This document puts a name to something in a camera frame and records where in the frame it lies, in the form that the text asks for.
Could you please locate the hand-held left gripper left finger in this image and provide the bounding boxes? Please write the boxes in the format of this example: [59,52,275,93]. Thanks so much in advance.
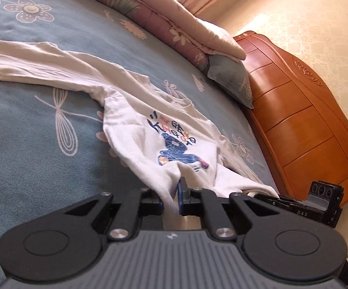
[65,188,164,241]

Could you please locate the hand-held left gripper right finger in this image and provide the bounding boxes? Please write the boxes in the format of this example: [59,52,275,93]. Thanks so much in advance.
[177,177,275,241]

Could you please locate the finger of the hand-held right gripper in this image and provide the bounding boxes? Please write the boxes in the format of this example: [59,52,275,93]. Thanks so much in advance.
[246,190,280,208]

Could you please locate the white long-sleeve printed shirt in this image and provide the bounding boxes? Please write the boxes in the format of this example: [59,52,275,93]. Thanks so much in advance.
[0,39,280,232]

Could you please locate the wooden headboard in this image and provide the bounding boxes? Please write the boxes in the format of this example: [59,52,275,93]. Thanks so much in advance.
[232,31,348,207]

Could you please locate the grey-green pillow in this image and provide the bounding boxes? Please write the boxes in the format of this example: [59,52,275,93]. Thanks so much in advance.
[207,55,254,109]

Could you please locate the bed with blue floral sheet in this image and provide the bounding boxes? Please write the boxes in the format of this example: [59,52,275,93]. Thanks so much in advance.
[0,0,283,289]

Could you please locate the folded pink floral quilt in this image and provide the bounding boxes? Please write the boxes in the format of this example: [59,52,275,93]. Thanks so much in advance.
[49,0,247,76]

